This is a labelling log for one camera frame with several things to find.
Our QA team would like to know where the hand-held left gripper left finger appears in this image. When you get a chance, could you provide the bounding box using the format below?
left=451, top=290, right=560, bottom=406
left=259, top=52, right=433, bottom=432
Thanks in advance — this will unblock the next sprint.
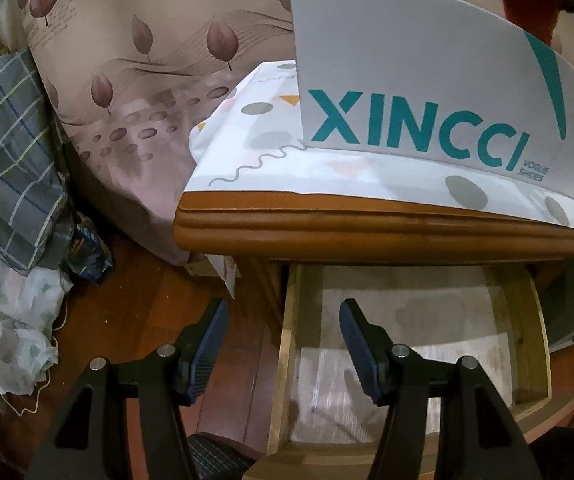
left=27, top=297, right=230, bottom=480

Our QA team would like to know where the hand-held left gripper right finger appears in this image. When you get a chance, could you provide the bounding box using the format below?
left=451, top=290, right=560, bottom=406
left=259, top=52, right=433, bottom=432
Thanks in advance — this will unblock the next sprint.
left=339, top=298, right=548, bottom=480

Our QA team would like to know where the wooden drawer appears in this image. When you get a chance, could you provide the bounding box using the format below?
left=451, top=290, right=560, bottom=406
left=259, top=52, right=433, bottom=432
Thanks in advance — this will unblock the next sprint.
left=244, top=262, right=553, bottom=480

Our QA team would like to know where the white shoe box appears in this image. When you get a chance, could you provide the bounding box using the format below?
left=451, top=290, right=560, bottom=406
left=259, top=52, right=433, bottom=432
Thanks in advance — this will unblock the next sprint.
left=288, top=0, right=574, bottom=202

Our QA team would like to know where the red knit cloth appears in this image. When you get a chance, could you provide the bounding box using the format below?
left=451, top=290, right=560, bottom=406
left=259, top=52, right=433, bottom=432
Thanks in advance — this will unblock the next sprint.
left=487, top=0, right=574, bottom=58

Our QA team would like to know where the white drawer liner paper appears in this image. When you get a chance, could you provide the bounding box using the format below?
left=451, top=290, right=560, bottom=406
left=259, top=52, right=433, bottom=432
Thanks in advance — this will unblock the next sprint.
left=287, top=265, right=523, bottom=446

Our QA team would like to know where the white flat carton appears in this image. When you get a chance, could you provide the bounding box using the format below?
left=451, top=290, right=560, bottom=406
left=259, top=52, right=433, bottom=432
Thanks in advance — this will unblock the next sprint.
left=187, top=252, right=243, bottom=297

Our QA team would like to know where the dark plaid slipper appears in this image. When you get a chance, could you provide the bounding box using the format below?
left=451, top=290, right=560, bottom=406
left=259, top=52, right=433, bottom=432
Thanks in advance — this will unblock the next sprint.
left=187, top=432, right=258, bottom=480

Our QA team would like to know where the wooden nightstand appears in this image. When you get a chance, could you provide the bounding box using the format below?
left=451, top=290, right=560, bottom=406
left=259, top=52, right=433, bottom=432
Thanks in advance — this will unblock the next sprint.
left=173, top=190, right=574, bottom=313

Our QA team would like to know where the blue plastic packet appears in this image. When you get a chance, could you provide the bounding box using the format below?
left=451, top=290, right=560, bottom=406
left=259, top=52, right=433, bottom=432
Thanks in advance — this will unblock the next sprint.
left=67, top=212, right=114, bottom=286

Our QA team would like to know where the white floral cloth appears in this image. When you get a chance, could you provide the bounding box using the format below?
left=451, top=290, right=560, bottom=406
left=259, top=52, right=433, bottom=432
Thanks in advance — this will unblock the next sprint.
left=0, top=240, right=75, bottom=401

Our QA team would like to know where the white patterned cloth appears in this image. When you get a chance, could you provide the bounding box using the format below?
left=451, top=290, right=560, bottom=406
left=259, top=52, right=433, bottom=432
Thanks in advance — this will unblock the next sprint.
left=187, top=60, right=574, bottom=271

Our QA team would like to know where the leaf print bed sheet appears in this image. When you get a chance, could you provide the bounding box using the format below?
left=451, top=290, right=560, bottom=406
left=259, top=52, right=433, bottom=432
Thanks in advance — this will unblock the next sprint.
left=0, top=0, right=574, bottom=266

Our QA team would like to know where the grey plaid blanket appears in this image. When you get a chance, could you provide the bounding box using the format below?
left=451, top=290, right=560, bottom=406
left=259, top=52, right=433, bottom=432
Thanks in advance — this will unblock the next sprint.
left=0, top=47, right=75, bottom=273

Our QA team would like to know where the white cable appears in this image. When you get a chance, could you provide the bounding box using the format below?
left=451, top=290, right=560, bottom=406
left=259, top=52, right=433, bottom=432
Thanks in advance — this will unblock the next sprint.
left=14, top=290, right=70, bottom=403

